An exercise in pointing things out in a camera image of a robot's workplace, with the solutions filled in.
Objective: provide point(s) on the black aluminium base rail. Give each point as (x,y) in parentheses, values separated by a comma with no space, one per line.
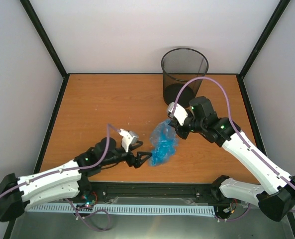
(106,190)

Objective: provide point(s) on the black mesh trash bin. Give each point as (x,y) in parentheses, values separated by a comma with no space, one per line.
(180,65)

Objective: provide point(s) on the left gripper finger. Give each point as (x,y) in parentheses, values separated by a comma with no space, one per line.
(141,158)
(136,145)

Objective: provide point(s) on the left black frame post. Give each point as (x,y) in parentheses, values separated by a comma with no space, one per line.
(31,13)

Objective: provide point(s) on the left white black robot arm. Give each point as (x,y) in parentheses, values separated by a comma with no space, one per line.
(70,180)

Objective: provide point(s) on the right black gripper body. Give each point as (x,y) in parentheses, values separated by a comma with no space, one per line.
(196,126)

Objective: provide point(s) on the small green-lit circuit board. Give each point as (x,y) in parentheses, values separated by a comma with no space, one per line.
(90,200)

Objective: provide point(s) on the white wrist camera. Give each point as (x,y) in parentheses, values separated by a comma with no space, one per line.
(178,112)
(128,138)

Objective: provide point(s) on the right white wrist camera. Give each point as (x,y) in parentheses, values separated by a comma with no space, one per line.
(178,112)

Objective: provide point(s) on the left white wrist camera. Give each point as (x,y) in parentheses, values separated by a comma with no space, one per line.
(128,138)

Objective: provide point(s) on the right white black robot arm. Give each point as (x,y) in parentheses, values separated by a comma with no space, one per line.
(274,195)

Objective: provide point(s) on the right black frame post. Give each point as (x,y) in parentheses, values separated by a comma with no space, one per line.
(272,22)

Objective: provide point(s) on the black frame post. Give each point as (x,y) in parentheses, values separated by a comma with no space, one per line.
(272,22)
(31,13)

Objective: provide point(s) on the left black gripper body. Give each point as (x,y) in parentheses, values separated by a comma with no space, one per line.
(130,161)

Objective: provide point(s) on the light blue slotted cable duct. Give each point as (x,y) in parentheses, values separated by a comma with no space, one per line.
(141,210)

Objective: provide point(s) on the blue translucent trash bag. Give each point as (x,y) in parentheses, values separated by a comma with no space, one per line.
(164,141)

